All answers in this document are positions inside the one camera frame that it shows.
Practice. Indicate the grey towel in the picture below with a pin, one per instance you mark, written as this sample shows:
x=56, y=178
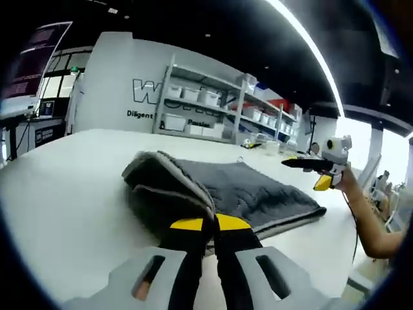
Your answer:
x=251, y=190

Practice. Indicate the person's right hand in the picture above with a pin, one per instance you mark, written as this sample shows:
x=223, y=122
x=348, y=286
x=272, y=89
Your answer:
x=349, y=179

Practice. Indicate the clear plastic container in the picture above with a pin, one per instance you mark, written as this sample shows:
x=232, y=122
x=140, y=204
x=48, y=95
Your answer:
x=271, y=148

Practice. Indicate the small yellow black device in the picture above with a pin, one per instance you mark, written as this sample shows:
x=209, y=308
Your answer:
x=253, y=145

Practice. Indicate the grey metal shelf rack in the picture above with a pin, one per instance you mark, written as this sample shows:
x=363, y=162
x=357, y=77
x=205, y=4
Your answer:
x=238, y=119

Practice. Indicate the long ceiling light strip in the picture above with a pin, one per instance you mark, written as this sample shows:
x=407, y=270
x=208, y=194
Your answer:
x=319, y=55

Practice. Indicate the row of white storage bins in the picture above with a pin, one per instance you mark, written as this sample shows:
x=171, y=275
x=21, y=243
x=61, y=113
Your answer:
x=190, y=93

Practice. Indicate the black cabinet with sign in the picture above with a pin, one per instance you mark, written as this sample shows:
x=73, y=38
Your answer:
x=48, y=134

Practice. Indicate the small black monitor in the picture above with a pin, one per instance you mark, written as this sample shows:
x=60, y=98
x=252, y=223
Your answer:
x=47, y=108

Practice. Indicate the glass office partition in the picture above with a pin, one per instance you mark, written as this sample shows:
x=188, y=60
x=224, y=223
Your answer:
x=64, y=74

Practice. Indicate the white standing desk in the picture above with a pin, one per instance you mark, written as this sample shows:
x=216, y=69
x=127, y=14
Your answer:
x=16, y=108

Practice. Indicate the large computer monitor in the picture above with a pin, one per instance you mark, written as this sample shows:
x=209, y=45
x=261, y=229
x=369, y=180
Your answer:
x=29, y=61

